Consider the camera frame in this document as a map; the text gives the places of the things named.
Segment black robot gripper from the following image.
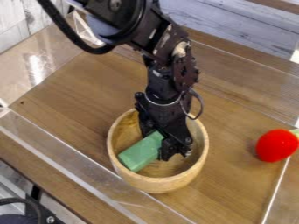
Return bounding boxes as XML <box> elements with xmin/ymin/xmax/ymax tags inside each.
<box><xmin>133</xmin><ymin>90</ymin><xmax>195</xmax><ymax>162</ymax></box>

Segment green rectangular block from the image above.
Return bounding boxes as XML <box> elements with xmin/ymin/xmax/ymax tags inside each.
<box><xmin>116</xmin><ymin>131</ymin><xmax>164</xmax><ymax>172</ymax></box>

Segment brown wooden bowl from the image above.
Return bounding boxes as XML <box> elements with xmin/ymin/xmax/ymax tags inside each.
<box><xmin>107</xmin><ymin>108</ymin><xmax>210</xmax><ymax>194</ymax></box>

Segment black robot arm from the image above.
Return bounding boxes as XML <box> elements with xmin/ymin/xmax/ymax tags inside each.
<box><xmin>36</xmin><ymin>0</ymin><xmax>200</xmax><ymax>161</ymax></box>

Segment red strawberry toy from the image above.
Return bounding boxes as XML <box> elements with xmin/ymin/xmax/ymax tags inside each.
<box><xmin>256</xmin><ymin>129</ymin><xmax>299</xmax><ymax>163</ymax></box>

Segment black metal table leg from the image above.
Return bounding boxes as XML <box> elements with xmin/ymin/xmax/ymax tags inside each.
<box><xmin>31</xmin><ymin>185</ymin><xmax>43</xmax><ymax>200</ymax></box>

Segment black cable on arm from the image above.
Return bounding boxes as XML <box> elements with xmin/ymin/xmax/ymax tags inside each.
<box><xmin>179</xmin><ymin>88</ymin><xmax>206</xmax><ymax>121</ymax></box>

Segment black cable lower left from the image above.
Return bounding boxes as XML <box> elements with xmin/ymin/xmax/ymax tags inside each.
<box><xmin>0</xmin><ymin>197</ymin><xmax>44</xmax><ymax>224</ymax></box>

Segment clear acrylic corner bracket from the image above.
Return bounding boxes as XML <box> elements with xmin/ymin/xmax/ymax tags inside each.
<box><xmin>72</xmin><ymin>10</ymin><xmax>104</xmax><ymax>46</ymax></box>

